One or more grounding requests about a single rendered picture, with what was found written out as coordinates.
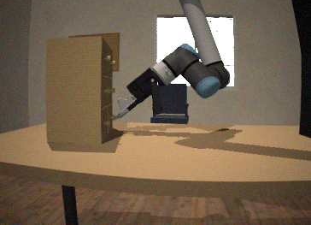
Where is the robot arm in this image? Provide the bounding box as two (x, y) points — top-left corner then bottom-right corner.
(151, 0), (231, 115)

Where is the tan wooden chest of drawers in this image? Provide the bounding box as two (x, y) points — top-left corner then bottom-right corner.
(45, 37), (113, 144)

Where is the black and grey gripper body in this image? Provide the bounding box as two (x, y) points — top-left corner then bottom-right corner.
(126, 68), (164, 103)

